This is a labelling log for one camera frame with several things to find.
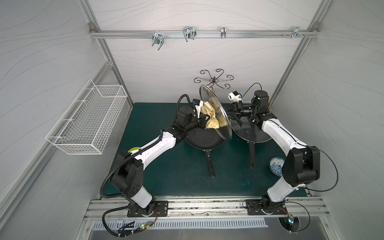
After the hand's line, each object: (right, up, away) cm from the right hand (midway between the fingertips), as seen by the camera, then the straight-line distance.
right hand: (220, 112), depth 71 cm
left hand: (-3, -2, +7) cm, 8 cm away
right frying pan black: (+21, -20, +17) cm, 34 cm away
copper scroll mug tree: (0, +21, +19) cm, 28 cm away
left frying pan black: (-4, -18, +30) cm, 35 cm away
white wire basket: (-64, -4, -1) cm, 64 cm away
